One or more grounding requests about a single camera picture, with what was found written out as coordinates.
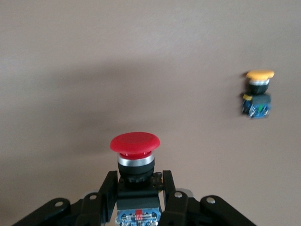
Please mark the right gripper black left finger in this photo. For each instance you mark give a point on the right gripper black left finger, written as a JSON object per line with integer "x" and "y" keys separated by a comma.
{"x": 94, "y": 212}

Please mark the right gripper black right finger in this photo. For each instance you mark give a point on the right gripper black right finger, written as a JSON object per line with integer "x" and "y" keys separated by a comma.
{"x": 183, "y": 212}

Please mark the red mushroom button switch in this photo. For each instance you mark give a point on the red mushroom button switch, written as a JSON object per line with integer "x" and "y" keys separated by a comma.
{"x": 135, "y": 143}

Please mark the yellow mushroom button switch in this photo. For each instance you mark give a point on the yellow mushroom button switch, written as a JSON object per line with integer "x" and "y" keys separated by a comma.
{"x": 257, "y": 101}

